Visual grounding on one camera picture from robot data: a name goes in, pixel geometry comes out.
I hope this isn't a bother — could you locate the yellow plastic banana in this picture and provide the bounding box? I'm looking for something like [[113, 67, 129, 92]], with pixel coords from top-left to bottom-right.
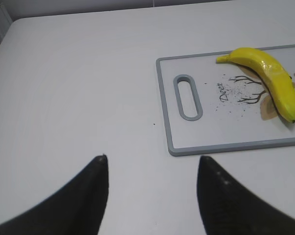
[[216, 47, 295, 123]]

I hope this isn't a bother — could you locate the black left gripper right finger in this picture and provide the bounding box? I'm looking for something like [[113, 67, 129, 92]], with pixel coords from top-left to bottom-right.
[[197, 156, 295, 235]]

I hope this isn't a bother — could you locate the white grey-rimmed cutting board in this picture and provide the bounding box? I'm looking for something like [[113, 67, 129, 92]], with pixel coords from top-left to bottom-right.
[[156, 51, 295, 156]]

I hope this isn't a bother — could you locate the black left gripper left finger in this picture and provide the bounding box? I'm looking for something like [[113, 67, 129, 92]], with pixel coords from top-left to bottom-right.
[[0, 155, 109, 235]]

